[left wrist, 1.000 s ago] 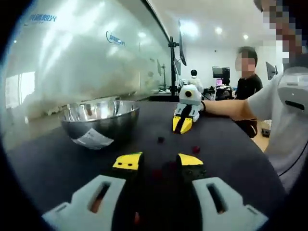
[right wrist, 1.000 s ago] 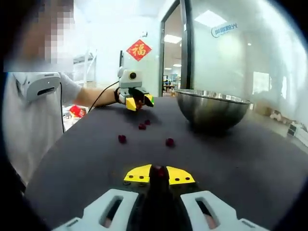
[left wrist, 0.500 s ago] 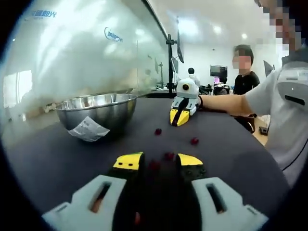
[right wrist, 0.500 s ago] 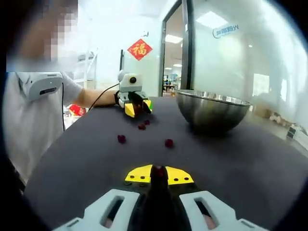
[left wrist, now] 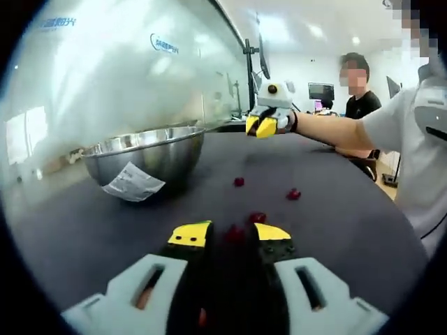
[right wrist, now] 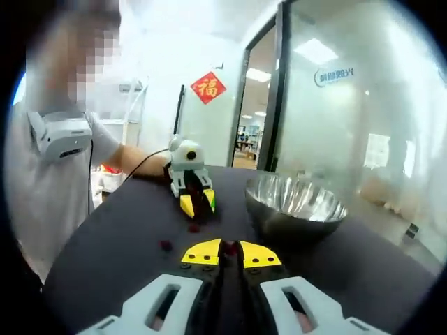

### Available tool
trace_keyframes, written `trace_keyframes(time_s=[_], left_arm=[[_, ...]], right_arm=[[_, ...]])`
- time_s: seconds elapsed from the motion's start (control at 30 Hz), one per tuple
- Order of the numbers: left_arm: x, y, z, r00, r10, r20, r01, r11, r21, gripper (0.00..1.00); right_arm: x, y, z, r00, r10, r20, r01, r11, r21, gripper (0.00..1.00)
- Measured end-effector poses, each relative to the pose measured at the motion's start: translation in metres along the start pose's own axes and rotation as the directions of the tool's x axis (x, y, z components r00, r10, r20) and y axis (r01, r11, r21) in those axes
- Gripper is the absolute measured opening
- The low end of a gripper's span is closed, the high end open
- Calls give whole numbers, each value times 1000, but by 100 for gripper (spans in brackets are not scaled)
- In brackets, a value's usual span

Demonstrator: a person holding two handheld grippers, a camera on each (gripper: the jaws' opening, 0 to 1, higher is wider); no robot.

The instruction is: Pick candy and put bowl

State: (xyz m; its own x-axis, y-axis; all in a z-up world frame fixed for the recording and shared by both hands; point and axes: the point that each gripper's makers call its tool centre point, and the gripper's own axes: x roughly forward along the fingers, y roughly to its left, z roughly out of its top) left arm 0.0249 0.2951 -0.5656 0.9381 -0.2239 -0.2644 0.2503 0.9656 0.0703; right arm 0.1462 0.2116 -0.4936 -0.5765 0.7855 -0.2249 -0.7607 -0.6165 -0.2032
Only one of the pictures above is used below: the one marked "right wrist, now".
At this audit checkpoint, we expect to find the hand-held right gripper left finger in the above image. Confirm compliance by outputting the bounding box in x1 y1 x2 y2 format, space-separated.
77 238 226 335

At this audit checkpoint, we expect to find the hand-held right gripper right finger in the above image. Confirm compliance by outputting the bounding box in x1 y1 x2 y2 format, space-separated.
237 240 373 335

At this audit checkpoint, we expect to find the metal bowl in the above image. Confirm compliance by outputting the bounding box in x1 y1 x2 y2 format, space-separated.
244 174 349 246

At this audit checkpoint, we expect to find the black pole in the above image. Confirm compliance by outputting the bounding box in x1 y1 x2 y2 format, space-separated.
173 84 186 136

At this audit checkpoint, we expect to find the red and white bag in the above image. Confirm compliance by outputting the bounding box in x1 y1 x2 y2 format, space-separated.
100 163 124 193

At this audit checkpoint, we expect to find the red diamond paper decoration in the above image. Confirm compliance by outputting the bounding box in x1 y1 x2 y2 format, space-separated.
189 70 228 105

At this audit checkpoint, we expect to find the white metal rack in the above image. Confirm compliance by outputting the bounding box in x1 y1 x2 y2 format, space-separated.
119 79 150 147

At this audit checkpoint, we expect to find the ceiling panel light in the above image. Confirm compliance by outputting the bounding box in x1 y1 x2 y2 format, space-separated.
245 67 272 84

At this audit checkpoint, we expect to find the white neck-worn device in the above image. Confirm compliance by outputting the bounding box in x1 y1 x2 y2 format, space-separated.
27 110 94 163

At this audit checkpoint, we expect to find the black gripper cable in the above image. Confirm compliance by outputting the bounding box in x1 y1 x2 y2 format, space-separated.
129 147 173 177

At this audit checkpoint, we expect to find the black device cable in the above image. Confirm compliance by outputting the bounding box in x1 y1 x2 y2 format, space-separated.
86 137 96 216

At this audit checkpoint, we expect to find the black door frame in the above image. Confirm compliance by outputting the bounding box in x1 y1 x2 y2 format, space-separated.
230 2 293 172

